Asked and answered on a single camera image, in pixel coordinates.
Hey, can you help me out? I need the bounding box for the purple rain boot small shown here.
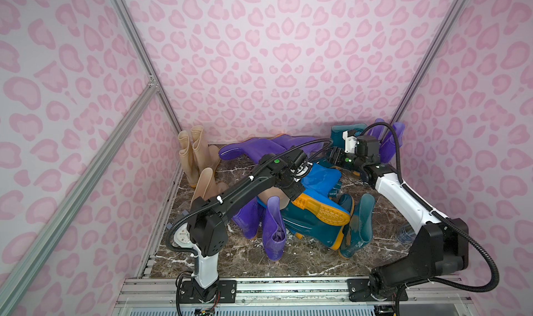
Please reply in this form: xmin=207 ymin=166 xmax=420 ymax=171
xmin=379 ymin=122 xmax=405 ymax=163
xmin=366 ymin=118 xmax=386 ymax=139

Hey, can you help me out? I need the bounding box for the beige rain boot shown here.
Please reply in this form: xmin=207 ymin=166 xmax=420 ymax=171
xmin=191 ymin=125 xmax=221 ymax=172
xmin=258 ymin=187 xmax=290 ymax=208
xmin=191 ymin=167 xmax=229 ymax=204
xmin=178 ymin=131 xmax=200 ymax=188

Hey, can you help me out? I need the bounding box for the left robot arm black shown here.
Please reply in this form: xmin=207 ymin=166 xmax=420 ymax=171
xmin=165 ymin=147 xmax=309 ymax=292

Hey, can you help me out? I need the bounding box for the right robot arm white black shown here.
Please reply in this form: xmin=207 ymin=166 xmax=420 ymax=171
xmin=327 ymin=147 xmax=469 ymax=299

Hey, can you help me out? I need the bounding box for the teal rain boot upright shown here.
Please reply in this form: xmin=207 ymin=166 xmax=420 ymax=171
xmin=330 ymin=123 xmax=367 ymax=143

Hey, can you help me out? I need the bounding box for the blue rain boot yellow sole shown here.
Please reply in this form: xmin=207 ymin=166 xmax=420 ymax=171
xmin=292 ymin=165 xmax=354 ymax=227

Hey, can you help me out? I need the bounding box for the purple rain boot front left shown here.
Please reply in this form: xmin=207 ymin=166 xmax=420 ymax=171
xmin=232 ymin=197 xmax=263 ymax=240

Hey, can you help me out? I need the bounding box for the purple rain boot front right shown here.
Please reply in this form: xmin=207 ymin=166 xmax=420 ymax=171
xmin=262 ymin=196 xmax=287 ymax=261

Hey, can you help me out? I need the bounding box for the teal rain boot front right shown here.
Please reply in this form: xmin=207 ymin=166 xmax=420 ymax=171
xmin=339 ymin=193 xmax=376 ymax=259

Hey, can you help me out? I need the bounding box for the large purple boot lying back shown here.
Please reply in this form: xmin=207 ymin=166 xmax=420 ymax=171
xmin=271 ymin=134 xmax=325 ymax=157

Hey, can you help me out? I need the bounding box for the large purple boot lying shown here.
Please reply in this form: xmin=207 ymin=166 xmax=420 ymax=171
xmin=219 ymin=138 xmax=286 ymax=163
xmin=271 ymin=134 xmax=325 ymax=157

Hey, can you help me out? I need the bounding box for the large purple boot lying front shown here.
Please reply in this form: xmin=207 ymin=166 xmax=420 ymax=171
xmin=219 ymin=138 xmax=286 ymax=163

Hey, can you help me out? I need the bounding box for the large teal boot yellow sole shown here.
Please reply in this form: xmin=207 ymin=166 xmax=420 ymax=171
xmin=281 ymin=195 xmax=355 ymax=250

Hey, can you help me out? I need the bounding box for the blue cap water bottle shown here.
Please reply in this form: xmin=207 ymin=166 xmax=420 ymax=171
xmin=396 ymin=223 xmax=417 ymax=245

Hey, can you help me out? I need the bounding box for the small white alarm clock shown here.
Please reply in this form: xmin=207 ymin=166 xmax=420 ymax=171
xmin=173 ymin=223 xmax=194 ymax=249

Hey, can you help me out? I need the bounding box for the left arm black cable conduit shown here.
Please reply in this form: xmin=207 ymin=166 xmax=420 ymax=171
xmin=164 ymin=137 xmax=334 ymax=254

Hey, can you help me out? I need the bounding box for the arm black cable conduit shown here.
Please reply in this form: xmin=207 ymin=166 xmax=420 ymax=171
xmin=164 ymin=137 xmax=334 ymax=254
xmin=359 ymin=121 xmax=501 ymax=293

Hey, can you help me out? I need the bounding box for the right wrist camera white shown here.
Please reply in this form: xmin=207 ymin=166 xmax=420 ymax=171
xmin=342 ymin=129 xmax=359 ymax=154

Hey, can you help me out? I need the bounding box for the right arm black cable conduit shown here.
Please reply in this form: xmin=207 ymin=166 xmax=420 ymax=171
xmin=359 ymin=121 xmax=501 ymax=293

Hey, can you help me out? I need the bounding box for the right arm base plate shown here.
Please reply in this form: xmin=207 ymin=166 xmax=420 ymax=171
xmin=347 ymin=277 xmax=398 ymax=302

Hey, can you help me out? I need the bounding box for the right aluminium frame post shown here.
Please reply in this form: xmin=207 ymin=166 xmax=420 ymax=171
xmin=391 ymin=0 xmax=470 ymax=123

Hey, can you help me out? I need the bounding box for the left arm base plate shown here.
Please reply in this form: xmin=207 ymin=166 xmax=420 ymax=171
xmin=177 ymin=279 xmax=237 ymax=304

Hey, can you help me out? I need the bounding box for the aluminium front rail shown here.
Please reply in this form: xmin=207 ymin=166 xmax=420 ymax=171
xmin=112 ymin=274 xmax=480 ymax=316

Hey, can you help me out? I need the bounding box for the left back aluminium post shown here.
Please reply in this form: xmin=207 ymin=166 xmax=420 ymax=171
xmin=110 ymin=0 xmax=182 ymax=134

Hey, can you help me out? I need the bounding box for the left aluminium frame strut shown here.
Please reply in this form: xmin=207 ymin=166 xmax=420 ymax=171
xmin=1 ymin=81 xmax=160 ymax=315

